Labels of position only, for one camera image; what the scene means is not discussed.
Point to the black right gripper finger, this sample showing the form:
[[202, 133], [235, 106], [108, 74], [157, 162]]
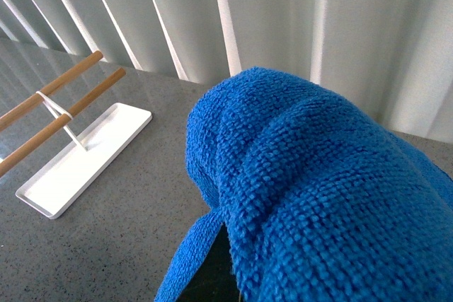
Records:
[[214, 281]]

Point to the blue microfiber cloth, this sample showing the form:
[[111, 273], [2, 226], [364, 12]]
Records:
[[320, 203]]

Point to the white towel rack stand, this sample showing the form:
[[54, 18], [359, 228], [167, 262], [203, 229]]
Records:
[[65, 177]]

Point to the white pleated curtain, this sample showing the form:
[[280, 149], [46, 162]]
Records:
[[392, 58]]

